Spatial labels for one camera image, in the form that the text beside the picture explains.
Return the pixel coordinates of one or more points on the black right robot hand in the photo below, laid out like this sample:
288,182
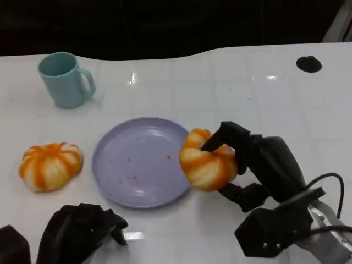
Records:
272,167

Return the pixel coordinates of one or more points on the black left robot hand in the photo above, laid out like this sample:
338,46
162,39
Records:
74,233

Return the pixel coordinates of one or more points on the orange and white toy bread roll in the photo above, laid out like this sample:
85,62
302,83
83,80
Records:
50,166
206,165

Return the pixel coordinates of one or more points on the lilac plate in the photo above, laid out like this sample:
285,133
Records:
140,162

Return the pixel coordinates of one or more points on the black round table grommet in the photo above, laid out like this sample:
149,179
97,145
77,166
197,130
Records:
308,64

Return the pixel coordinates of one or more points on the pale green mug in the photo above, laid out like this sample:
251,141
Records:
63,82

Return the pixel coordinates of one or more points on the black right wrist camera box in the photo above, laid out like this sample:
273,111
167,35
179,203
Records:
272,228

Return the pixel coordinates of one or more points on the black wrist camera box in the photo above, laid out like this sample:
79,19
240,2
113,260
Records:
12,246
272,228

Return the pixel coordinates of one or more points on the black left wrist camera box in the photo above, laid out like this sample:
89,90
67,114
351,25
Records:
12,246

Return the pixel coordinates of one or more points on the grey metal frame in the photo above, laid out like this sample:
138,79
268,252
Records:
339,23

